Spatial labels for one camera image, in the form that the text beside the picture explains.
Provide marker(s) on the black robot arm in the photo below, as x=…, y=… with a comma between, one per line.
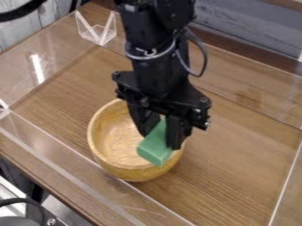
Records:
x=157, y=27

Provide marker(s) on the clear acrylic corner bracket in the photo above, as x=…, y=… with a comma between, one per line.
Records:
x=98, y=34

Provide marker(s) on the brown wooden bowl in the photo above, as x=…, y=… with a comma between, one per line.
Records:
x=113, y=139

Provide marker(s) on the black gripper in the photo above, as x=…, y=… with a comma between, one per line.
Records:
x=157, y=90

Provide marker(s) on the green rectangular block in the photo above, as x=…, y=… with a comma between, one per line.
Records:
x=152, y=148

